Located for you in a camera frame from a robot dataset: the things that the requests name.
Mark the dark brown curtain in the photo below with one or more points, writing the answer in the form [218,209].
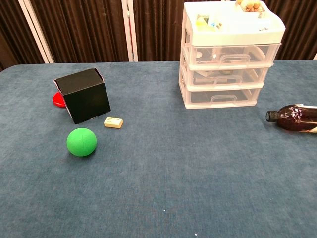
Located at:
[81,29]

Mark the yellow lemon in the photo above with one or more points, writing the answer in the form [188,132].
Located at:
[202,23]

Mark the brown glass bottle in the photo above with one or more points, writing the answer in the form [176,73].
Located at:
[289,119]

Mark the pile of walnuts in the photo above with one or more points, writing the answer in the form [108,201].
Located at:
[248,5]

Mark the blue table cloth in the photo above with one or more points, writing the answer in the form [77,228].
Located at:
[158,173]

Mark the white frame post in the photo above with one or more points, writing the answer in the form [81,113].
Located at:
[37,32]
[130,32]

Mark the black cardboard box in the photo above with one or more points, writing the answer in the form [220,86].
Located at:
[86,99]

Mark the white storage tray stack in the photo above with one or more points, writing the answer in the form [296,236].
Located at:
[235,37]

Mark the cream white eraser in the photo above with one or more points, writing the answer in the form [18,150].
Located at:
[113,122]

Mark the green ball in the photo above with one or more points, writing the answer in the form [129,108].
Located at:
[81,142]

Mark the red round disc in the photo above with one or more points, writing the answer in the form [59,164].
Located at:
[57,100]

